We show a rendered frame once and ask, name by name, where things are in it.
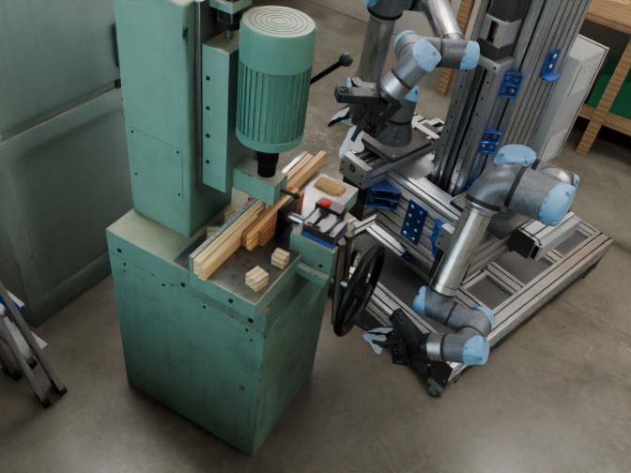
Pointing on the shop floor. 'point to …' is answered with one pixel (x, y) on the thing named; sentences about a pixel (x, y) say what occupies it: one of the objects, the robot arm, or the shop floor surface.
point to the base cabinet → (214, 355)
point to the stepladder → (23, 347)
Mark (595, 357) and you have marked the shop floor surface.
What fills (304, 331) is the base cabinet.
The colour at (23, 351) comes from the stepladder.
